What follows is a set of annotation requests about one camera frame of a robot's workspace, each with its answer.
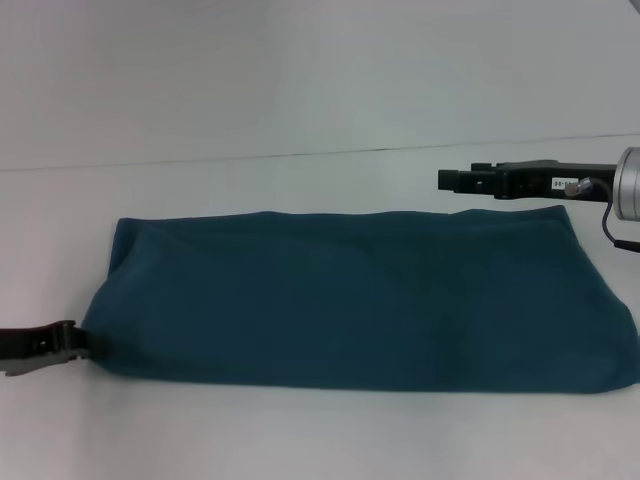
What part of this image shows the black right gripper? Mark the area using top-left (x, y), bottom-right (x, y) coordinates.
top-left (437, 158), bottom-right (620, 205)

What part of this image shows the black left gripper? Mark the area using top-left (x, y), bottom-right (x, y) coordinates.
top-left (0, 319), bottom-right (101, 379)

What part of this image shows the teal blue shirt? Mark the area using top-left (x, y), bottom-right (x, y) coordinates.
top-left (79, 202), bottom-right (640, 399)

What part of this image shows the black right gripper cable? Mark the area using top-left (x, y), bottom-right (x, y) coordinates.
top-left (564, 177), bottom-right (640, 251)

